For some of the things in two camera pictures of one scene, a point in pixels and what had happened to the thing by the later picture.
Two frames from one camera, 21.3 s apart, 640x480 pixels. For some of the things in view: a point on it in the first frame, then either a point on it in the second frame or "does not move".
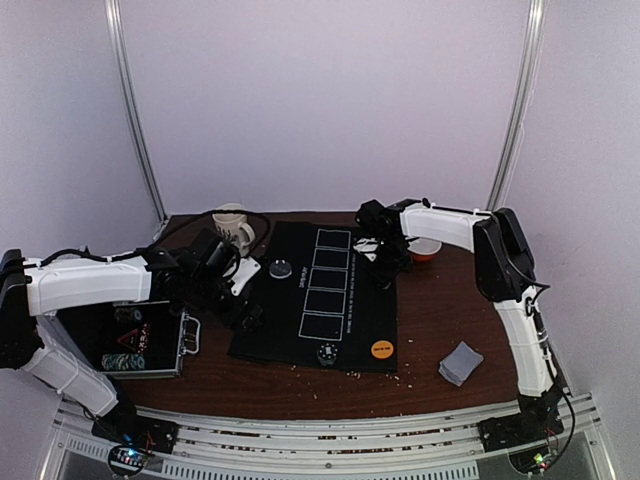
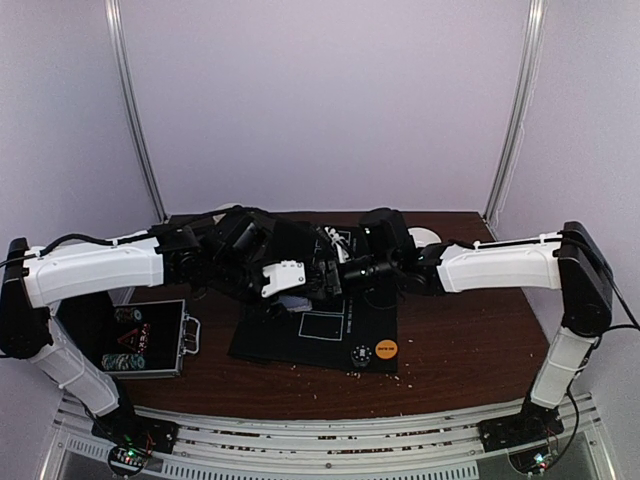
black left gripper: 246,323 → 276,291
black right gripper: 386,263 → 345,275
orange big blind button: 382,349 does not move
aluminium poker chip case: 136,339 does not move
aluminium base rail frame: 420,445 does not move
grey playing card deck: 458,366 → 296,304
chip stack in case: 122,362 does not move
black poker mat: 324,303 does not move
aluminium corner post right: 525,97 does not move
